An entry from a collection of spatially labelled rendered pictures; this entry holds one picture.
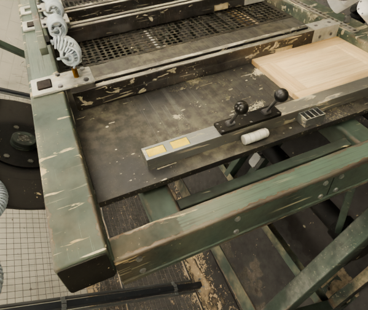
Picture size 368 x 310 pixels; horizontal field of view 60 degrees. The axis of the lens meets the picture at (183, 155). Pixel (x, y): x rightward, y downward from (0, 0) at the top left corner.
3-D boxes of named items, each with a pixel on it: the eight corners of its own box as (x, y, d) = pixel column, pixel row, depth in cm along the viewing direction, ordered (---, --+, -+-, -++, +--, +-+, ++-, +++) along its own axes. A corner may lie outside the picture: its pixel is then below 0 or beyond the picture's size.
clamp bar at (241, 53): (338, 42, 132) (357, -22, 115) (45, 123, 103) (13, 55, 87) (322, 32, 139) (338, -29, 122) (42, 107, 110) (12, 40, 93)
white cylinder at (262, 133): (245, 147, 91) (269, 139, 93) (246, 139, 89) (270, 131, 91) (240, 141, 93) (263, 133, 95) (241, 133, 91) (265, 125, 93)
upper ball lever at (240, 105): (237, 129, 92) (253, 109, 79) (225, 133, 91) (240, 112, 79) (231, 117, 93) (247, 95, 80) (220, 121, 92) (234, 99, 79)
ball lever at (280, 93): (272, 117, 95) (293, 96, 82) (261, 121, 94) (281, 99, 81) (266, 106, 96) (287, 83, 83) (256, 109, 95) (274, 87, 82)
